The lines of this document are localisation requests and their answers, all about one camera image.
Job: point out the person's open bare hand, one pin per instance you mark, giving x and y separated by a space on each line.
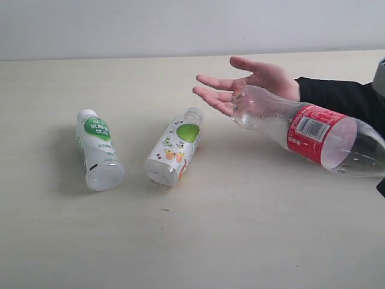
218 93

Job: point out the clear bottle red label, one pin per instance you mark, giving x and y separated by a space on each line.
339 143

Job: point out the clear bottle butterfly label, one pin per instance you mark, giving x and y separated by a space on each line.
174 150

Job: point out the black sleeved forearm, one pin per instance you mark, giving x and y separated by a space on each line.
346 97

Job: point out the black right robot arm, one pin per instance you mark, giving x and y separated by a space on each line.
378 85

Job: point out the white bottle green label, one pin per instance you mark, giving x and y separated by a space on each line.
103 169

